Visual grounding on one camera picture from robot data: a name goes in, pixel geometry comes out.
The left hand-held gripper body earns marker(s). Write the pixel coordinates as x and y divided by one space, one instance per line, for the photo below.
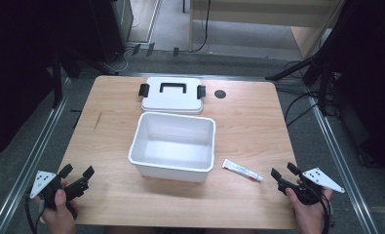
50 188

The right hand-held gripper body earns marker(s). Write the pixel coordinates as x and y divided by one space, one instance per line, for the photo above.
310 187

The white ointment tube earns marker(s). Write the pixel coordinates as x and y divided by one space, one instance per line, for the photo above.
242 170

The white plastic storage box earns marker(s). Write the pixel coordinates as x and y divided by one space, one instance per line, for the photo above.
173 146

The person's left hand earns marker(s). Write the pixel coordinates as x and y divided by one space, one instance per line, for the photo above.
61 214

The person's right hand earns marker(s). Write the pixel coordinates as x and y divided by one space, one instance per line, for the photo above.
307 216

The black metal stand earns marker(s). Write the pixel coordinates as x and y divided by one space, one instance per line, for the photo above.
57 81

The dark round table grommet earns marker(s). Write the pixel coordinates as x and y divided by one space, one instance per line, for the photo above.
220 94

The black tripod stand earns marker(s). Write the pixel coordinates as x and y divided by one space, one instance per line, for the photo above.
313 65

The black cabinet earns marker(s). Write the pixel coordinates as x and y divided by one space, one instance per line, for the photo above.
110 29

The aluminium rail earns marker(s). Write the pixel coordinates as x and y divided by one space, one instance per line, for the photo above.
27 162
339 162

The small black floor bracket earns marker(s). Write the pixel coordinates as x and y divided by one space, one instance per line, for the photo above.
136 49
175 52
150 49

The light wooden furniture frame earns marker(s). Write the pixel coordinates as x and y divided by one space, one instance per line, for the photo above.
245 14

